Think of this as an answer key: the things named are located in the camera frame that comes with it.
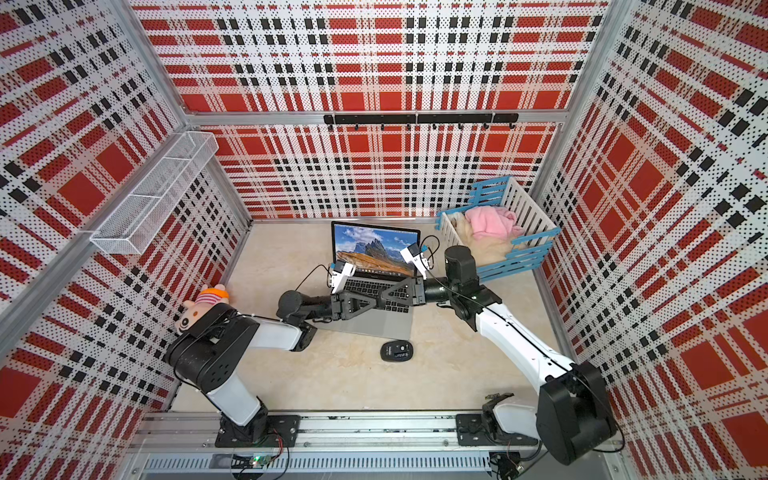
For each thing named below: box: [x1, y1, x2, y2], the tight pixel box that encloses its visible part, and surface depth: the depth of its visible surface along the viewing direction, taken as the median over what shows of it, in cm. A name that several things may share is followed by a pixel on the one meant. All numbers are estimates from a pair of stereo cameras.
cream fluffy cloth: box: [450, 212, 520, 267], surface depth 106 cm
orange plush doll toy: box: [176, 284, 230, 332], surface depth 93 cm
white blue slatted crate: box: [435, 176, 561, 282], surface depth 106 cm
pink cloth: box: [465, 206, 525, 240], surface depth 104 cm
